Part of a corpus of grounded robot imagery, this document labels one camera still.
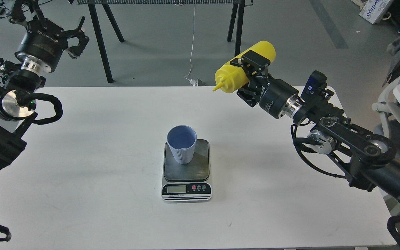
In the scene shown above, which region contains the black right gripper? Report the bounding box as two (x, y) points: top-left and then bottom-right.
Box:
(230, 50), (304, 120)

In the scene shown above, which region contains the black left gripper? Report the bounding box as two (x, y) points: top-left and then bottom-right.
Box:
(8, 0), (90, 73)

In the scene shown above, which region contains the blue plastic cup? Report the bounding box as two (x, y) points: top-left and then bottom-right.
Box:
(167, 125), (197, 164)

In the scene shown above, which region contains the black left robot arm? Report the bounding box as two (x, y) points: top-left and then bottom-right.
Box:
(0, 0), (89, 170)

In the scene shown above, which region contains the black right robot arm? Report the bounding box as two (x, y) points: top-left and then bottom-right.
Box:
(230, 50), (400, 246)

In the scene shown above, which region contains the digital kitchen scale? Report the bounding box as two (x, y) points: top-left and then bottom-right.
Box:
(161, 139), (213, 203)

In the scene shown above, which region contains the white cardboard box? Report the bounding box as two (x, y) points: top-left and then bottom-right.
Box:
(359, 0), (393, 24)

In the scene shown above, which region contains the white hanging cable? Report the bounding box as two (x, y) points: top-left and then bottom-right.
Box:
(185, 3), (198, 86)

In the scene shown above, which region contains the black trestle table frame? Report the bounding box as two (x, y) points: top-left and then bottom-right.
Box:
(73, 0), (253, 86)

